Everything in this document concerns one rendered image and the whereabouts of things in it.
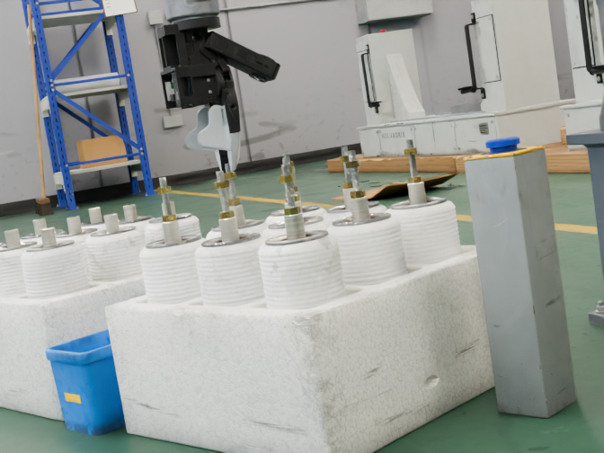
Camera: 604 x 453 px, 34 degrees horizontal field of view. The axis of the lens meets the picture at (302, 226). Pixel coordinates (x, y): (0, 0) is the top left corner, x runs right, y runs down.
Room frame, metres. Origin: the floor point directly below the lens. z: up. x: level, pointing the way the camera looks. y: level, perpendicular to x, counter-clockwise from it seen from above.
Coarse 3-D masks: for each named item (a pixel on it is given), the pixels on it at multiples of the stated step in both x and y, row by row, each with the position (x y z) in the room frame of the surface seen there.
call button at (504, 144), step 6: (498, 138) 1.16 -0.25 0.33; (504, 138) 1.15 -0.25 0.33; (510, 138) 1.14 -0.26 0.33; (516, 138) 1.15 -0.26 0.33; (486, 144) 1.16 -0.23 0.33; (492, 144) 1.15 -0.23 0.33; (498, 144) 1.14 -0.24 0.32; (504, 144) 1.14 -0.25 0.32; (510, 144) 1.14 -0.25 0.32; (516, 144) 1.15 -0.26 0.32; (492, 150) 1.16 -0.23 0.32; (498, 150) 1.15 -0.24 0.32; (504, 150) 1.15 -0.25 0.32; (510, 150) 1.15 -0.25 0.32
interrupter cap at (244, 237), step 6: (240, 234) 1.26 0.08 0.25; (246, 234) 1.26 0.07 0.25; (252, 234) 1.25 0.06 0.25; (258, 234) 1.23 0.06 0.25; (210, 240) 1.25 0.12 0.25; (216, 240) 1.25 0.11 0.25; (240, 240) 1.20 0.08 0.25; (246, 240) 1.20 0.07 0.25; (252, 240) 1.21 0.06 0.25; (204, 246) 1.21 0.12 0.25; (210, 246) 1.20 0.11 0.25; (216, 246) 1.20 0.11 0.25
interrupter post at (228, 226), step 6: (222, 222) 1.22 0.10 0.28; (228, 222) 1.22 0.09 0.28; (234, 222) 1.22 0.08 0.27; (222, 228) 1.22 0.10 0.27; (228, 228) 1.22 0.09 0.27; (234, 228) 1.22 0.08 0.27; (222, 234) 1.22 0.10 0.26; (228, 234) 1.22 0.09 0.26; (234, 234) 1.22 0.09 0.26; (222, 240) 1.23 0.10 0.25; (228, 240) 1.22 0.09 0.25; (234, 240) 1.22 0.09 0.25
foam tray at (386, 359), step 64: (128, 320) 1.28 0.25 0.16; (192, 320) 1.18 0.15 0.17; (256, 320) 1.10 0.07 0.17; (320, 320) 1.05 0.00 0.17; (384, 320) 1.12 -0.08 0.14; (448, 320) 1.21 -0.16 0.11; (128, 384) 1.30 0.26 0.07; (192, 384) 1.20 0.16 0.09; (256, 384) 1.11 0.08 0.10; (320, 384) 1.04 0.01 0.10; (384, 384) 1.11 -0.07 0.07; (448, 384) 1.20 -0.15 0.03; (256, 448) 1.12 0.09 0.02; (320, 448) 1.05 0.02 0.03
